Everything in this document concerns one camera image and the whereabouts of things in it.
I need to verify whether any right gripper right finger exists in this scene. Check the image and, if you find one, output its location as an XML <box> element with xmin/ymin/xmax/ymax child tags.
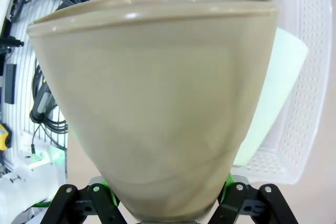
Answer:
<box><xmin>207</xmin><ymin>173</ymin><xmax>292</xmax><ymax>224</ymax></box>

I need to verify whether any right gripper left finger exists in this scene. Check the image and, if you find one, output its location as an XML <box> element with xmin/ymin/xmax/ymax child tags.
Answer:
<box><xmin>47</xmin><ymin>176</ymin><xmax>137</xmax><ymax>224</ymax></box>

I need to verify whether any pale green plastic cup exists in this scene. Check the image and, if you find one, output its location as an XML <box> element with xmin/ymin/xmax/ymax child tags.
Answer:
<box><xmin>232</xmin><ymin>27</ymin><xmax>309</xmax><ymax>168</ymax></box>

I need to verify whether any taupe plastic cup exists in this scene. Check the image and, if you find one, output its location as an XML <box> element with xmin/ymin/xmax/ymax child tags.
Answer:
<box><xmin>27</xmin><ymin>0</ymin><xmax>279</xmax><ymax>216</ymax></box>

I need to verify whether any white perforated plastic basket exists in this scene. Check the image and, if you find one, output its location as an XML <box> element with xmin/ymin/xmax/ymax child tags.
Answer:
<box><xmin>157</xmin><ymin>0</ymin><xmax>334</xmax><ymax>186</ymax></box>

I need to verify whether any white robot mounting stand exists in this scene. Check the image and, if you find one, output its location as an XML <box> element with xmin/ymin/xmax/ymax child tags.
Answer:
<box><xmin>0</xmin><ymin>153</ymin><xmax>69</xmax><ymax>224</ymax></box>

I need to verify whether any yellow black controller box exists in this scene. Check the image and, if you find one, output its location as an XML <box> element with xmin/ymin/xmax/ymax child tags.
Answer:
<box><xmin>0</xmin><ymin>122</ymin><xmax>12</xmax><ymax>152</ymax></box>

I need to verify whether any grey black cable connector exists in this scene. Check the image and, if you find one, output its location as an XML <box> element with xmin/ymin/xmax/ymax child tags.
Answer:
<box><xmin>29</xmin><ymin>70</ymin><xmax>57</xmax><ymax>124</ymax></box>

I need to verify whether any black cables bundle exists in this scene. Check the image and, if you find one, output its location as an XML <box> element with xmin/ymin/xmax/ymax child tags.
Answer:
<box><xmin>10</xmin><ymin>8</ymin><xmax>69</xmax><ymax>154</ymax></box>

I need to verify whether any black rectangular bracket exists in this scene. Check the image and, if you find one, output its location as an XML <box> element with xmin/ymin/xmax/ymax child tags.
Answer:
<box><xmin>4</xmin><ymin>63</ymin><xmax>16</xmax><ymax>104</ymax></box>

